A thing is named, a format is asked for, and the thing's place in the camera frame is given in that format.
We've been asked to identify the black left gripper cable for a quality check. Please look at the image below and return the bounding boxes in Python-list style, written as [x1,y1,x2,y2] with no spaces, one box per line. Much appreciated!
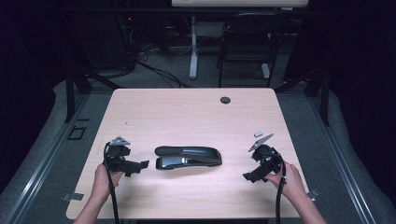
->
[103,141,121,224]

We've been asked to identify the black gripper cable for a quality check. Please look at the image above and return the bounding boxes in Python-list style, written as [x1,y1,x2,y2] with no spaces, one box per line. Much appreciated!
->
[103,141,121,224]
[273,151,288,224]

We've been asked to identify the aluminium floor rail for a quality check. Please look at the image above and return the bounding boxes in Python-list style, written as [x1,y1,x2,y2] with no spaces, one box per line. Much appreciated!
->
[0,92,92,224]
[307,92,378,224]

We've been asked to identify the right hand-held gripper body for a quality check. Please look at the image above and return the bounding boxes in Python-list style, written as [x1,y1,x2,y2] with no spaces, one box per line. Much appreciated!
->
[247,133,284,175]

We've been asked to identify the grey tape piece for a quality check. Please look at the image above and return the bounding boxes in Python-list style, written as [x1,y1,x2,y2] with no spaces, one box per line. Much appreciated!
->
[306,188,321,200]
[62,192,85,203]

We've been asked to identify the white desk leg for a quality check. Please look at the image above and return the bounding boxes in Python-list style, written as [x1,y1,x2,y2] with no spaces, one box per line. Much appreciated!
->
[189,15,200,80]

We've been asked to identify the black folding chair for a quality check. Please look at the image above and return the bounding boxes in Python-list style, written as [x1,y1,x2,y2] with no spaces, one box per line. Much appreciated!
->
[216,12,291,89]

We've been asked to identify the white desk top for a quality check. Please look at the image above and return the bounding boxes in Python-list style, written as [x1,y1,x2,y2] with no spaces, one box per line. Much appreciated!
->
[171,0,310,8]

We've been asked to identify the black computer tower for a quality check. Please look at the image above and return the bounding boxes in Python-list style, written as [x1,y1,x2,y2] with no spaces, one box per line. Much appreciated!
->
[76,12,138,72]

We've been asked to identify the black floor cables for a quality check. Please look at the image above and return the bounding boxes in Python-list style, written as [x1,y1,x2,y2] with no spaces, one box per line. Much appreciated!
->
[136,43,194,90]

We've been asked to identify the black stapler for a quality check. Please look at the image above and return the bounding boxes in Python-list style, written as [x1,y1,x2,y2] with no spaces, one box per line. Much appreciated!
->
[154,145,223,171]

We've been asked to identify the person's left hand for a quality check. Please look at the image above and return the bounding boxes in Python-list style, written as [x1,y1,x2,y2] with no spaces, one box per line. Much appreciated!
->
[92,162,125,203]

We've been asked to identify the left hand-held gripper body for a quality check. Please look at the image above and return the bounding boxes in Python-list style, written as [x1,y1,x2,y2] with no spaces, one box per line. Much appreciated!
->
[104,135,138,174]

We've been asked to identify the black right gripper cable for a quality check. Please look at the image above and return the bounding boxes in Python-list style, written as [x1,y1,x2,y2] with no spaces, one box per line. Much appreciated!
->
[273,151,288,224]

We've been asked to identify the black frame post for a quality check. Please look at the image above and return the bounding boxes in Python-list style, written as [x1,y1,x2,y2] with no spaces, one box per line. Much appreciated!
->
[319,66,331,127]
[64,63,77,123]

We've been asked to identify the person's right hand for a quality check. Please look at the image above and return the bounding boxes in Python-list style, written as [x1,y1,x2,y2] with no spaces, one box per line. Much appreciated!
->
[264,161,308,203]

